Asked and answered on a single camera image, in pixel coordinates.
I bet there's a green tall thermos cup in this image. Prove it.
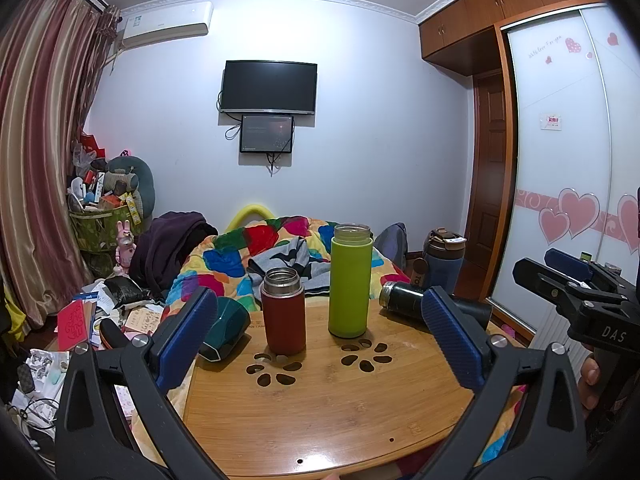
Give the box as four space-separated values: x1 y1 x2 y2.
328 223 373 339

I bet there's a dark green faceted cup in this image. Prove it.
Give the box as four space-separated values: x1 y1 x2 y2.
198 297 250 363

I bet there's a red thermos cup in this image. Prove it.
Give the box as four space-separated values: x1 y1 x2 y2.
260 268 306 356

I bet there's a black thermos lying down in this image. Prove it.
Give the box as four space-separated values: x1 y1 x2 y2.
378 282 491 330

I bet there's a person's right hand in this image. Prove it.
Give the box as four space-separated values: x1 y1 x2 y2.
577 356 600 415

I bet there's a red booklet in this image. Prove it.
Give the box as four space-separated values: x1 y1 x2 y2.
58 299 91 351

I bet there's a pink rabbit toy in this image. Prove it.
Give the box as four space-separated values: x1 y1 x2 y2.
114 220 137 275

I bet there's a dark purple blanket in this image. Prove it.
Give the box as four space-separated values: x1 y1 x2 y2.
129 211 218 299

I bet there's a colourful patchwork quilt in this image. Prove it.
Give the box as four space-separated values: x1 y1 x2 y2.
164 214 411 313

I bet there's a blue bottle brown lid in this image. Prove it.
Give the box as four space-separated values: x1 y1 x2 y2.
423 228 466 294

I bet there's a green basket of clutter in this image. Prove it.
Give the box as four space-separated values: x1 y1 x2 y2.
68 206 143 252

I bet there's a brown wooden door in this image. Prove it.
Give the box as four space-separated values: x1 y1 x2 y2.
456 72 506 300

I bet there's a grey backpack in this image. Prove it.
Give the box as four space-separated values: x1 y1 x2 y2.
373 222 408 268

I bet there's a grey black striped garment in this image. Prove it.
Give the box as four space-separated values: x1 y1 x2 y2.
246 236 331 302

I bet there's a grey round cushion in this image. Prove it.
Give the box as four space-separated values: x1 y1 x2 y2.
108 155 155 219

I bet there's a white sliding door with hearts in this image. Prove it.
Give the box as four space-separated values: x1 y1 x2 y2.
491 4 639 330

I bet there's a wooden wardrobe with cabinets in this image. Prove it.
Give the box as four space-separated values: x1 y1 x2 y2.
418 0 601 77

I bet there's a striped red gold curtain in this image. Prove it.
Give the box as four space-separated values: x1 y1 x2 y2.
1 0 120 328

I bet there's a white air conditioner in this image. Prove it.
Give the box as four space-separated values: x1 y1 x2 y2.
122 1 213 50

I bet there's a yellow foam ring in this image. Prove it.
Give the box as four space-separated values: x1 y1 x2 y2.
226 204 277 233

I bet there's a small black wall monitor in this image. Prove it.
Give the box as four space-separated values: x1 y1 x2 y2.
240 114 294 154

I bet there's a wall mounted black television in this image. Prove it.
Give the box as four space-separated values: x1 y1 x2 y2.
219 60 318 115

